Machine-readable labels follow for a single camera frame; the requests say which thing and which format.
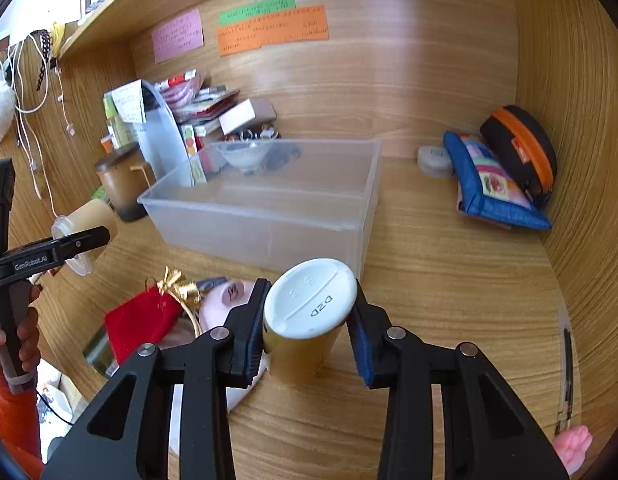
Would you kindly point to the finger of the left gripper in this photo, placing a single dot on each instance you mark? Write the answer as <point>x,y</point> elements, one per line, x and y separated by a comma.
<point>72,245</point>

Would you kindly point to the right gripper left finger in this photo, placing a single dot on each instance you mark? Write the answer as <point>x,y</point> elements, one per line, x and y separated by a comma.
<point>124,431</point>

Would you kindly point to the clear tub cream contents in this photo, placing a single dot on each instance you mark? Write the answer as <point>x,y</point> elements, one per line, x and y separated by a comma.
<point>91,215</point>

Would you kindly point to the pink round compact case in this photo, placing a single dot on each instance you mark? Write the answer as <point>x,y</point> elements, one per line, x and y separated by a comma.
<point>216,305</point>

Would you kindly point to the yellow sunscreen bottle white cap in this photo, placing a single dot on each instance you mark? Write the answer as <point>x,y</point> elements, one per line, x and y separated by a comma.
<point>303,315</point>

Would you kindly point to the red velvet pouch gold top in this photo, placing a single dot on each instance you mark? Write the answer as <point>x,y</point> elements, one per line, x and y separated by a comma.
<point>148,317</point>

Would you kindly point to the green glass bottle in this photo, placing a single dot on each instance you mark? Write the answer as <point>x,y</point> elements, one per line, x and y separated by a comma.
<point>98,353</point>

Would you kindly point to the orange sleeve forearm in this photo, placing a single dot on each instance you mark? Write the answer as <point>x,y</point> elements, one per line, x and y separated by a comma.
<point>20,428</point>

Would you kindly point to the left hand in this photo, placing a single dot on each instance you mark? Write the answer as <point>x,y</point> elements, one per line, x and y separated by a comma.
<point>19,332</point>

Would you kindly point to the pink paw toy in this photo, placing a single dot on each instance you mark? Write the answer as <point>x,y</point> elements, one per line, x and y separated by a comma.
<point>571,446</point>

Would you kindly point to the brown ceramic mug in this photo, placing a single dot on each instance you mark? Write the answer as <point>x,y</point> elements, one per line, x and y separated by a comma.
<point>125,175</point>

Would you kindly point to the fruit sticker sheet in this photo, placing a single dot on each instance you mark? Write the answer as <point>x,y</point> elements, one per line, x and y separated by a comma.
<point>197,161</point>

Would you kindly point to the white file holder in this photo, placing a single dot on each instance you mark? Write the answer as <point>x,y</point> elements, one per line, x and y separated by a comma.
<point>135,112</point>

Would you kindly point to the clear plastic storage bin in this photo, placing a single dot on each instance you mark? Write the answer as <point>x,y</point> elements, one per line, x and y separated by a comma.
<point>308,199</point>

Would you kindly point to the stack of booklets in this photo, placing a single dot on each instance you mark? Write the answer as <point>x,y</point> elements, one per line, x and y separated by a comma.
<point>193,104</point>

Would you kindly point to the white bowl of beads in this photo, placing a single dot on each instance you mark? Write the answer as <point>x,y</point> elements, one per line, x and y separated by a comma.
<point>247,149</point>

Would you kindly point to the white pink rectangular box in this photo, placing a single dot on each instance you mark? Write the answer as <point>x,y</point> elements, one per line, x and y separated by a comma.
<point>249,112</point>

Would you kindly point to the pink paper note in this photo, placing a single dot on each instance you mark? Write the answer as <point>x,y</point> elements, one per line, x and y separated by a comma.
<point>178,36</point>

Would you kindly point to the blue patchwork pouch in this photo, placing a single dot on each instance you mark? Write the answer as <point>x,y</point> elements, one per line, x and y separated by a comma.
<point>485,189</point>

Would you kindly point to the small white round container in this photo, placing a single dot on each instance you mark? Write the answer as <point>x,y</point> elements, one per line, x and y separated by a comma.
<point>434,161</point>

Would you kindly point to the black orange zip case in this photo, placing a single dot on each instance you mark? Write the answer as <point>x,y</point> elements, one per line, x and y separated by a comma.
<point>524,150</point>

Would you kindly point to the green paper note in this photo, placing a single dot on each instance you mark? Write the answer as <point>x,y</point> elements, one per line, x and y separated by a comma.
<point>252,10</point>

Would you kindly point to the orange paper note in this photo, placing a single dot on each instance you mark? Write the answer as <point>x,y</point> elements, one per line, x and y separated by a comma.
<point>306,23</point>

